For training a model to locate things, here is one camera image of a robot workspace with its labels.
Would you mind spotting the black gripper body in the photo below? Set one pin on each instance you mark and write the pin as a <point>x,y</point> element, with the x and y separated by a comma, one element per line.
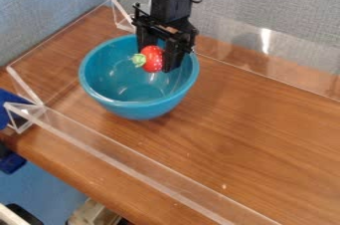
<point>167,17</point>

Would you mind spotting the blue clamp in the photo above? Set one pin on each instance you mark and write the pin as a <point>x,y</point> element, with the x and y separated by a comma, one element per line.
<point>11,161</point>

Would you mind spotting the white and black object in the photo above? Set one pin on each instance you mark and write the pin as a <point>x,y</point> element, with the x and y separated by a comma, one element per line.
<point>15,215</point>

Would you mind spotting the red strawberry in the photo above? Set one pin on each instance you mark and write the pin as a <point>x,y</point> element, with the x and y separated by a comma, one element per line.
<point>150,59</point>

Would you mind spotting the clear acrylic barrier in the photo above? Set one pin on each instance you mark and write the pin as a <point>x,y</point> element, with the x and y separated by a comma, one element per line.
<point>245,155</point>

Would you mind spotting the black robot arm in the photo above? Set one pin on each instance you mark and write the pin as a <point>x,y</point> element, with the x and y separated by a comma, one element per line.
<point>166,23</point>

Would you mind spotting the beige object under table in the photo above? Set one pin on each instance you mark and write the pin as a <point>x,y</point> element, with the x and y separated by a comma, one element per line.
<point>93,213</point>

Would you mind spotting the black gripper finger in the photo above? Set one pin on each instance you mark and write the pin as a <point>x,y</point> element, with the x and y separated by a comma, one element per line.
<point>174,54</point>
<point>147,37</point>

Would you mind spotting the blue bowl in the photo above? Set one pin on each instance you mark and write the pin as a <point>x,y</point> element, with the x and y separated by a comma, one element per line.
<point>127,90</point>

